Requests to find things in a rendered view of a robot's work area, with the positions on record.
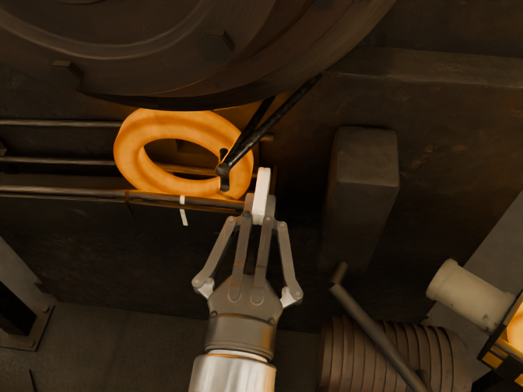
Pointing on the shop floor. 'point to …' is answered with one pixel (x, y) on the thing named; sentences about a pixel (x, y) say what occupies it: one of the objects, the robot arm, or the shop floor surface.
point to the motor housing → (447, 378)
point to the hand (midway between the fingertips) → (261, 196)
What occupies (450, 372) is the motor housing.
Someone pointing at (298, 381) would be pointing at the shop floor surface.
